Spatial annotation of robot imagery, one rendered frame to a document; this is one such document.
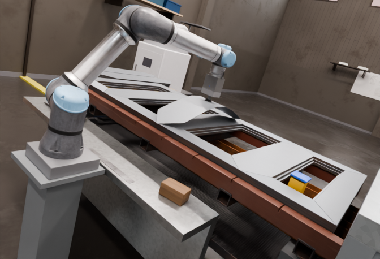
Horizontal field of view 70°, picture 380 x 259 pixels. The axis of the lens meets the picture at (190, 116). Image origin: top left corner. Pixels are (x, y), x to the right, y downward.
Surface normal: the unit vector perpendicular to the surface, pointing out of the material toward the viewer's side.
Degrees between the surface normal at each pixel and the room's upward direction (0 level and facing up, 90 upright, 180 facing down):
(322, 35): 90
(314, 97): 90
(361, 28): 90
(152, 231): 90
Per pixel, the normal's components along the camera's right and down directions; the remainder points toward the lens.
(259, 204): -0.63, 0.02
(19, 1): 0.76, 0.36
